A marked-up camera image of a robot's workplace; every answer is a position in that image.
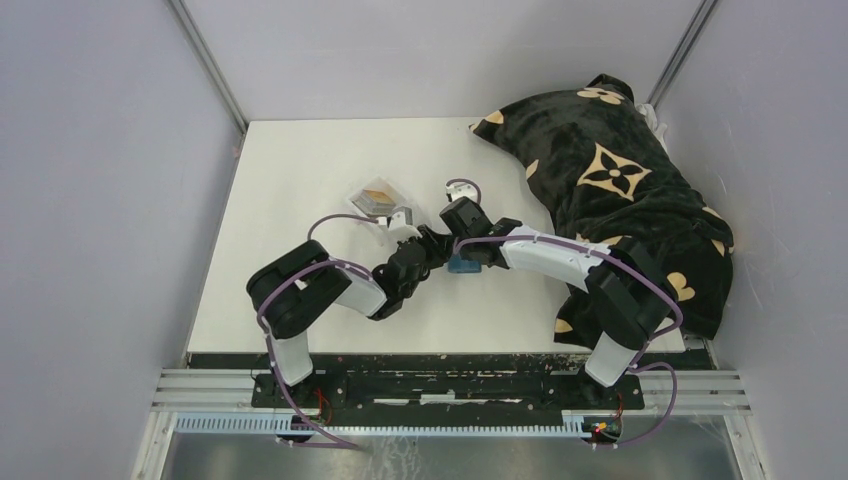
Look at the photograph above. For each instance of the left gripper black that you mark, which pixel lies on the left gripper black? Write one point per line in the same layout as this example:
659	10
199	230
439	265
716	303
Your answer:
439	245

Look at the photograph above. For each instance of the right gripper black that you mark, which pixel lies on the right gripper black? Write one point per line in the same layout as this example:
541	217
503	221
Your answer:
463	252

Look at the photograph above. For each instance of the blue leather card holder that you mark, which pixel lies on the blue leather card holder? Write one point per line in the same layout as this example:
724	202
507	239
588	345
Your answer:
458	265

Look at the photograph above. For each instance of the clear plastic tray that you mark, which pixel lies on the clear plastic tray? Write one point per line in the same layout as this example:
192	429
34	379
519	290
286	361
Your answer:
380	183

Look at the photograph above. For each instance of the black blanket with beige flowers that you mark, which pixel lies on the black blanket with beige flowers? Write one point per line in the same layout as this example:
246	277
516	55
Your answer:
593	162

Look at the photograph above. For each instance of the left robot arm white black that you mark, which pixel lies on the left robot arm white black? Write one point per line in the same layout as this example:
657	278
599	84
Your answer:
292	292

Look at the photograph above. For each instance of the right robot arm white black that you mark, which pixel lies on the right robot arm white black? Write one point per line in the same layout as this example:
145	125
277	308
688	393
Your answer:
628	294

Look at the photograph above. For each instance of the stack of cards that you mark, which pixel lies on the stack of cards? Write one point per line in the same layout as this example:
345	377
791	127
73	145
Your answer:
374	202

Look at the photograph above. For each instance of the white crumpled cloth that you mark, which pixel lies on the white crumpled cloth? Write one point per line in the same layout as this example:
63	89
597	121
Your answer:
657	127

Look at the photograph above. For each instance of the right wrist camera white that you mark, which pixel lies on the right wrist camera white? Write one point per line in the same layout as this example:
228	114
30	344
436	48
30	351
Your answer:
455	191

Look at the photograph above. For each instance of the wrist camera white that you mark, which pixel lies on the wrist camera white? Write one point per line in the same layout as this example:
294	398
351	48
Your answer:
455	191
399	225

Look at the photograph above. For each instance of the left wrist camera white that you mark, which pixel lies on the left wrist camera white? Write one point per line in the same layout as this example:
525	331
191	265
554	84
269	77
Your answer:
399	225

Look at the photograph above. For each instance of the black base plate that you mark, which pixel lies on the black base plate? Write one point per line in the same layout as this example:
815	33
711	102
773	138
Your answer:
448	390

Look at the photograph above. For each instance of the white slotted cable duct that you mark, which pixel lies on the white slotted cable duct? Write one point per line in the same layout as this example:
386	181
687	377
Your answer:
282	424

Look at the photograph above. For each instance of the aluminium rail frame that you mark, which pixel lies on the aluminium rail frame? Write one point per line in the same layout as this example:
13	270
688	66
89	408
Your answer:
695	423

